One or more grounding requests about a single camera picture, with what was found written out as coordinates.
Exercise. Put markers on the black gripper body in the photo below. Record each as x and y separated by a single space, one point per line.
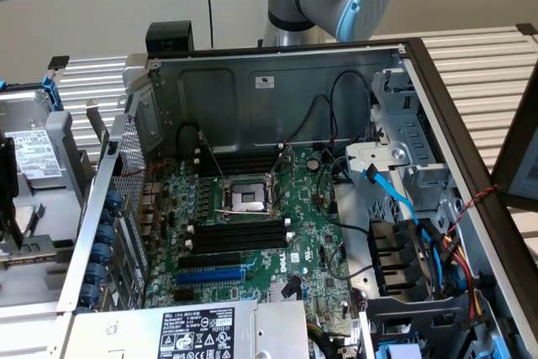
7 165

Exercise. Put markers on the silver hard disk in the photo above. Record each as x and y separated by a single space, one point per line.
38 153

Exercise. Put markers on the grey parts rack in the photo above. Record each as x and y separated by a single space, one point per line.
63 140

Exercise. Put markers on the blue disk carrier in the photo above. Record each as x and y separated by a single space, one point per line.
52 94

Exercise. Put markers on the blue card retainer strip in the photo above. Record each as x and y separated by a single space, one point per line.
103 235

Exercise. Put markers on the black table end cap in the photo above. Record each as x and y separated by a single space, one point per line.
526 29
58 62

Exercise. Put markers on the silver power supply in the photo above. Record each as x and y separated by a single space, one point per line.
126 329

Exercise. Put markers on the short black expansion slot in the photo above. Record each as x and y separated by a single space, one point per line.
187 296

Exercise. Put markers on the long black expansion slot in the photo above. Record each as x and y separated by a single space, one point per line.
210 260

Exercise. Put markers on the blue expansion slot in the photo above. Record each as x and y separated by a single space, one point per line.
210 277

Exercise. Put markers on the thin metal locking lever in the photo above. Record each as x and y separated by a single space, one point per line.
235 209
212 156

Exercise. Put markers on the black box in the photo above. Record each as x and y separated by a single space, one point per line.
168 37

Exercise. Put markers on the CPU socket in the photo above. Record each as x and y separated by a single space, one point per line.
246 197

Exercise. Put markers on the white case label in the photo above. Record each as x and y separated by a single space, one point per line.
263 82

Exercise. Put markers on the silver chipset heatsink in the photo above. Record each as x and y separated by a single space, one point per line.
275 291

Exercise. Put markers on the green motherboard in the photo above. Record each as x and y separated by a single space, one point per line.
302 224

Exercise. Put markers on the round coin battery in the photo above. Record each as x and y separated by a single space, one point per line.
312 163

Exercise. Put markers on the open PC case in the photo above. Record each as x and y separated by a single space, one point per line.
315 73

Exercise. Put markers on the silver disk bay cage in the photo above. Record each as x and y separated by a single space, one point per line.
420 132

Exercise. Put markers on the black case side panel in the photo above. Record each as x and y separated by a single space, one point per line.
521 165

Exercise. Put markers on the graphics card metal bracket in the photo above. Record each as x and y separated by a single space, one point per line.
96 119

